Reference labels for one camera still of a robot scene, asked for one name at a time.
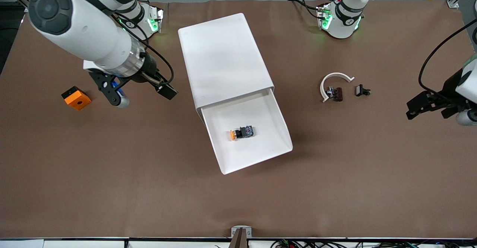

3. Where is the brown-handled chrome valve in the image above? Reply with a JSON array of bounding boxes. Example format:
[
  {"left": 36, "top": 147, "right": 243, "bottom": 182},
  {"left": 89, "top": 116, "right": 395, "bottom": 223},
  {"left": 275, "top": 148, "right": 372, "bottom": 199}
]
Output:
[{"left": 326, "top": 86, "right": 343, "bottom": 102}]

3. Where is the black base power cable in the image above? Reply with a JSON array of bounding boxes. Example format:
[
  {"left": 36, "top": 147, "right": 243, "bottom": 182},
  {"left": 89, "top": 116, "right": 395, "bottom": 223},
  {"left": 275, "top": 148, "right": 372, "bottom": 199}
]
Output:
[{"left": 288, "top": 0, "right": 321, "bottom": 19}]

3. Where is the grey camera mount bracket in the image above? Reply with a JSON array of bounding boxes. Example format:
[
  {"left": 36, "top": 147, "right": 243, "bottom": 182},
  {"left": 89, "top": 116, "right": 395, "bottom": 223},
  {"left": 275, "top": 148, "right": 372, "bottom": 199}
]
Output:
[{"left": 230, "top": 226, "right": 253, "bottom": 248}]

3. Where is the yellow mushroom push button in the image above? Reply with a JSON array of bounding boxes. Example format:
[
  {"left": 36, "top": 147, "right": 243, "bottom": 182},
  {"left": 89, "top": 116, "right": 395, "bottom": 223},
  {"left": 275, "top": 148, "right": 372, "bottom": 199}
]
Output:
[{"left": 230, "top": 126, "right": 255, "bottom": 141}]

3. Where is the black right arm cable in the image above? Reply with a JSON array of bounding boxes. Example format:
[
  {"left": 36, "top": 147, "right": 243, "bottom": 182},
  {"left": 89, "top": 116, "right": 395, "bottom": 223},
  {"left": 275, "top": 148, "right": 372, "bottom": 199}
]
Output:
[{"left": 112, "top": 12, "right": 175, "bottom": 88}]

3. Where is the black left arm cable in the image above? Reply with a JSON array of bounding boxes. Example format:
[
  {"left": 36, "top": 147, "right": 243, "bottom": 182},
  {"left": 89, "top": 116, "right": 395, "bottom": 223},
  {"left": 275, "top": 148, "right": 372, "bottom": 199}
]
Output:
[{"left": 418, "top": 17, "right": 477, "bottom": 96}]

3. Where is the black cable bundle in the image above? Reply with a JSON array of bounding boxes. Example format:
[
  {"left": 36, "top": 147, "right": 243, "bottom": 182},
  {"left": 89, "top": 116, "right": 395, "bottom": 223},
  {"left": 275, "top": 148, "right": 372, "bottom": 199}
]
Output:
[{"left": 214, "top": 239, "right": 477, "bottom": 248}]

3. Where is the orange button enclosure box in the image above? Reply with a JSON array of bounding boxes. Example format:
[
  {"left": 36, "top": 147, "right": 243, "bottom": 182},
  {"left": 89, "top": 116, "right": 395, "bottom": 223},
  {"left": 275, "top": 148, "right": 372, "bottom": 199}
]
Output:
[{"left": 61, "top": 86, "right": 92, "bottom": 111}]

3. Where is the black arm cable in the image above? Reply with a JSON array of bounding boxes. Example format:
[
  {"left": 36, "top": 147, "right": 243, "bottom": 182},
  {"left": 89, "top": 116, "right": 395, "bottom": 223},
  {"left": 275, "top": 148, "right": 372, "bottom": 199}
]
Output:
[
  {"left": 418, "top": 17, "right": 477, "bottom": 96},
  {"left": 112, "top": 12, "right": 175, "bottom": 88}
]

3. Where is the white drawer cabinet housing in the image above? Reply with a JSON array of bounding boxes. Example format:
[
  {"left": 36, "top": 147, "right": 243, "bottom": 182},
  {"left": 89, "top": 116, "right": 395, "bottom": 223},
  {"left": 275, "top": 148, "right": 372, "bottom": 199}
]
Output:
[{"left": 178, "top": 13, "right": 275, "bottom": 125}]

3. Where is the brown table mat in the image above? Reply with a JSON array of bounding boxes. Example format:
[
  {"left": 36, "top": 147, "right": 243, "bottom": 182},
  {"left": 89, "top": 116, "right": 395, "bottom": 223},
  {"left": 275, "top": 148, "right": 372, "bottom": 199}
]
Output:
[{"left": 0, "top": 0, "right": 477, "bottom": 239}]

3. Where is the white curved pipe clamp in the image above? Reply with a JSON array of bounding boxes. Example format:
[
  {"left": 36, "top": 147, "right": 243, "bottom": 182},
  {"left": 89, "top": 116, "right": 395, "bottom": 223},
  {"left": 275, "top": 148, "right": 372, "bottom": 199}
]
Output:
[{"left": 320, "top": 72, "right": 355, "bottom": 103}]

